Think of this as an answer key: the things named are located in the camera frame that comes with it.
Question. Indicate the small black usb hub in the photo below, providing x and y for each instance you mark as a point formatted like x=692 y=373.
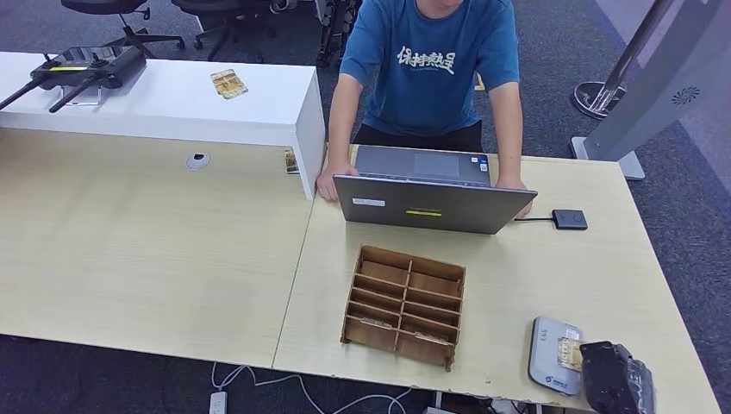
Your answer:
x=569 y=220

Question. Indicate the grey kiosk stand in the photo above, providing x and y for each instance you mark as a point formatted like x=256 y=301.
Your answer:
x=657 y=97

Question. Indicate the grey laptop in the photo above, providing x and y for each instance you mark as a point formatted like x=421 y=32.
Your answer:
x=428 y=208

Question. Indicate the gold patterned room key card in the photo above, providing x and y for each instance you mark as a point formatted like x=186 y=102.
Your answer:
x=433 y=339
x=376 y=324

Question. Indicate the person's left forearm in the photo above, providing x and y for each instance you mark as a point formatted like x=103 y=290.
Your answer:
x=509 y=151

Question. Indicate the black metal frame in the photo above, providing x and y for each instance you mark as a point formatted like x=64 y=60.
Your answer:
x=334 y=28

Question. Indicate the black office chair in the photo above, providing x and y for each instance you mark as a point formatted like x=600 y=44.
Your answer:
x=228 y=17
x=103 y=4

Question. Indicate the person's left hand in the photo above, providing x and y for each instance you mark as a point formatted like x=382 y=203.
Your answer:
x=510 y=183

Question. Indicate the grey white card reader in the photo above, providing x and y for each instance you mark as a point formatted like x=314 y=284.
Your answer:
x=545 y=354

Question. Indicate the clear acrylic stand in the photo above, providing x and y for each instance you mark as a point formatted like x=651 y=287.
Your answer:
x=80 y=103

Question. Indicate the white desk shelf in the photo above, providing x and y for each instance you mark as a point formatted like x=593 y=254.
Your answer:
x=171 y=108

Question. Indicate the person's right forearm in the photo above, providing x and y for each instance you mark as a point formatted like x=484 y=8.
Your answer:
x=341 y=140

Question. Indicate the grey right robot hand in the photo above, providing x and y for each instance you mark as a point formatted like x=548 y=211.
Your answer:
x=639 y=383

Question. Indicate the person's right hand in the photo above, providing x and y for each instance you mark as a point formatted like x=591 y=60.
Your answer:
x=333 y=183

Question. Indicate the black remote controller with antennas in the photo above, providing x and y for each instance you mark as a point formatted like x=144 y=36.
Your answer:
x=91 y=65

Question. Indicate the chrome stanchion post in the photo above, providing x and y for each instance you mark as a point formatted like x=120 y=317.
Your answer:
x=599 y=97

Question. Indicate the gold patterned ID card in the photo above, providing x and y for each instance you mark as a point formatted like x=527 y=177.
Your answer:
x=568 y=354

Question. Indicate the wooden card organizer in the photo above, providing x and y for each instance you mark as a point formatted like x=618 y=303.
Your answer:
x=400 y=286

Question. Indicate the yellow floor marker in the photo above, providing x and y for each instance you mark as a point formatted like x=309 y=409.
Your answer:
x=479 y=83

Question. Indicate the white power strip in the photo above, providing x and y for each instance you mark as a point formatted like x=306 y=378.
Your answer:
x=217 y=403

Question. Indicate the round white desk grommet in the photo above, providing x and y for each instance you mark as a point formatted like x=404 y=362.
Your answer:
x=197 y=161

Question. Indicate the person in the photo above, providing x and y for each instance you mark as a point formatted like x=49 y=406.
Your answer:
x=428 y=85

